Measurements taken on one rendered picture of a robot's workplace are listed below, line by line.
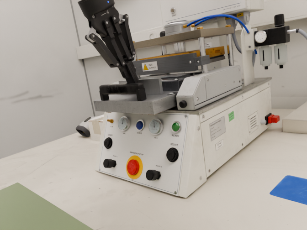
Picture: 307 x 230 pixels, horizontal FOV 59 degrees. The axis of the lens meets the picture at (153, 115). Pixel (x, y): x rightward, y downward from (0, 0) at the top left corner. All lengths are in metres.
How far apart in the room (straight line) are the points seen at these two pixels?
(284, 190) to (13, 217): 0.51
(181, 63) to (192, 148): 0.24
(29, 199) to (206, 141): 0.39
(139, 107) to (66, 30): 1.79
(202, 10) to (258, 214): 0.65
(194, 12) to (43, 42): 1.49
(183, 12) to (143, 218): 0.69
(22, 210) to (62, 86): 1.85
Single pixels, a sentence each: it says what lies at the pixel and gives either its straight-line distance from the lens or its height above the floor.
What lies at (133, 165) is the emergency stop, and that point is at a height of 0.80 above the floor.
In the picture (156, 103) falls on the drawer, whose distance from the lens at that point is 0.59.
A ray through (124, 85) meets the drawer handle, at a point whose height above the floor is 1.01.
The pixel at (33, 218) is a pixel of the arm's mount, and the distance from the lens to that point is 0.44.
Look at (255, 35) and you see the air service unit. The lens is 0.85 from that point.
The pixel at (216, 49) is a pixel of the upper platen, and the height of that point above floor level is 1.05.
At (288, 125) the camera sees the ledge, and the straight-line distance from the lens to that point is 0.99.
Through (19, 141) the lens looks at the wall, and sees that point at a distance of 2.18.
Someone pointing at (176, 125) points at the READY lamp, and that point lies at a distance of 0.62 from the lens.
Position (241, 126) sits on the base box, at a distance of 0.81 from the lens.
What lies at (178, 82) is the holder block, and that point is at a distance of 0.67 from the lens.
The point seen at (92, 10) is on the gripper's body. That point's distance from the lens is 0.63.
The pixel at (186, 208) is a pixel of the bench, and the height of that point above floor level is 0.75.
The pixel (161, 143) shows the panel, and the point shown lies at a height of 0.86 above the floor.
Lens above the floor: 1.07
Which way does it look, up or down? 13 degrees down
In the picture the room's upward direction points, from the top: 9 degrees counter-clockwise
